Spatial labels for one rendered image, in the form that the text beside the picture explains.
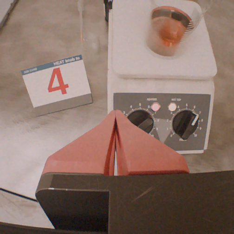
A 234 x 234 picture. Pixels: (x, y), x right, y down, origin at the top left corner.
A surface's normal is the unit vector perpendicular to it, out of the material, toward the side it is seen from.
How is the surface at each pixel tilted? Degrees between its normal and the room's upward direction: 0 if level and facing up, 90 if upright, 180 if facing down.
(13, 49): 0
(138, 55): 0
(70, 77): 40
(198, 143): 30
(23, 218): 0
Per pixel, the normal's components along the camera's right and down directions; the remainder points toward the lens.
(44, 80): 0.15, 0.41
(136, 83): 0.00, 0.25
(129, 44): 0.00, -0.26
